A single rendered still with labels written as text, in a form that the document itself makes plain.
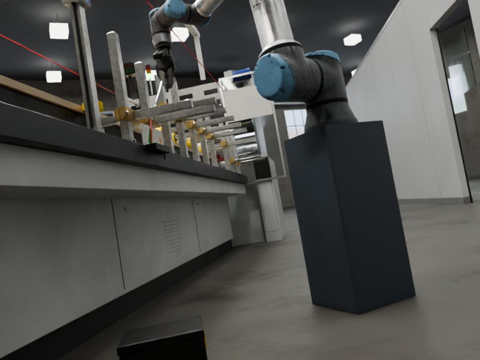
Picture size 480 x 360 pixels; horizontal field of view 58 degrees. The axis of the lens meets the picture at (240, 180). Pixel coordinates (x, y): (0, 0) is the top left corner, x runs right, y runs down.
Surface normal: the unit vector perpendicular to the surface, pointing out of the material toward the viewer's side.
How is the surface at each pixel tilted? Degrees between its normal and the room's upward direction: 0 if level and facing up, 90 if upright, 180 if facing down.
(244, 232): 90
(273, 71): 95
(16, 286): 90
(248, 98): 90
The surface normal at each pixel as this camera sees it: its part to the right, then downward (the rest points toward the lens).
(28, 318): 0.97, -0.18
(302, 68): 0.58, -0.26
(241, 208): -0.17, -0.04
